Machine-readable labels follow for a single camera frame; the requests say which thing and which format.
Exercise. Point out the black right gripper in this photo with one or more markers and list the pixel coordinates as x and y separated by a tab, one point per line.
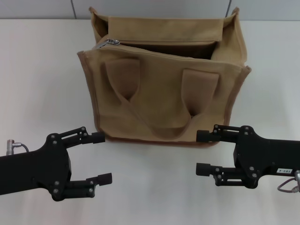
262	154

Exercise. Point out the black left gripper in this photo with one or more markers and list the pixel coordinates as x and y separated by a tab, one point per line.
39	168

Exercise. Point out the khaki canvas food bag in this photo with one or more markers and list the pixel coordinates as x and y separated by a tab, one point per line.
164	98

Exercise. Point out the silver metal zipper pull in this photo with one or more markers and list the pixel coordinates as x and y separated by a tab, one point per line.
110	42

